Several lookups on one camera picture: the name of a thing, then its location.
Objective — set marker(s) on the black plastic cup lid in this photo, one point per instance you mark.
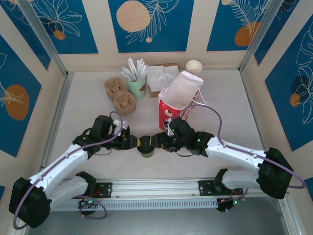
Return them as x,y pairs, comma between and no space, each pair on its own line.
145,143

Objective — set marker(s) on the red and white paper bag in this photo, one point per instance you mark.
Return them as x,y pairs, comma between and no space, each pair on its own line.
179,90

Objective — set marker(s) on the brown pulp cup carrier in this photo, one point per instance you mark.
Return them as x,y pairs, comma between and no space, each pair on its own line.
115,85
125,113

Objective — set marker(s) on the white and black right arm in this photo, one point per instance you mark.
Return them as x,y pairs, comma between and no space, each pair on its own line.
274,176

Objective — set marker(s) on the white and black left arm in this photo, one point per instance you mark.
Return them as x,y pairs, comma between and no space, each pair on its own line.
27,203

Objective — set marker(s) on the mint green straw holder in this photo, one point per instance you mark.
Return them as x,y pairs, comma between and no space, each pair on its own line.
137,89

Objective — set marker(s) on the white napkin stack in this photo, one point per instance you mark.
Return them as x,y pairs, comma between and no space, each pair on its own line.
155,78

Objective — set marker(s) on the white wrapped straw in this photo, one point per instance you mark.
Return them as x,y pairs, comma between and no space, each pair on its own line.
140,64
125,73
135,73
130,66
146,69

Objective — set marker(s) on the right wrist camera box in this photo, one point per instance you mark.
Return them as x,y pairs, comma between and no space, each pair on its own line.
169,127

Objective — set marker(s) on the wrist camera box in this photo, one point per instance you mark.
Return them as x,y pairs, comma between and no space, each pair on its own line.
121,123
169,127

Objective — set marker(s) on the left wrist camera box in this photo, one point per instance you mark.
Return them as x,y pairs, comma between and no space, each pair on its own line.
121,123

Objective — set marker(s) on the aluminium front rail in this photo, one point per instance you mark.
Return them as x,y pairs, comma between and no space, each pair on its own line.
156,188

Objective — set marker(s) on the aluminium side rail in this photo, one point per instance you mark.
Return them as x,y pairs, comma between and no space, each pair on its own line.
62,98

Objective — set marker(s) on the blue floral wall panel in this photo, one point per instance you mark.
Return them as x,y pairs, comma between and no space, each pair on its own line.
14,73
78,36
276,29
31,36
220,24
171,36
281,110

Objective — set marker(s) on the aluminium corner post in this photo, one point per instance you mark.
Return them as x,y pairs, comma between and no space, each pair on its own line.
44,36
257,36

